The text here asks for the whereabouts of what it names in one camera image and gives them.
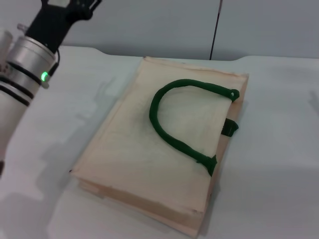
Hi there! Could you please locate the cream handbag with green handles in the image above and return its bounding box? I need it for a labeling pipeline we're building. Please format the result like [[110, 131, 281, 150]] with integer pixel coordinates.
[[69, 56, 250, 237]]

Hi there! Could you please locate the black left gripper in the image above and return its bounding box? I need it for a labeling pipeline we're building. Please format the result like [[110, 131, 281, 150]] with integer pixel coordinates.
[[24, 0, 103, 52]]

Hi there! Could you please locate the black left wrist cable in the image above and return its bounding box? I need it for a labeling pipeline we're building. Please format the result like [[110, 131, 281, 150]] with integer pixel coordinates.
[[48, 49, 61, 76]]

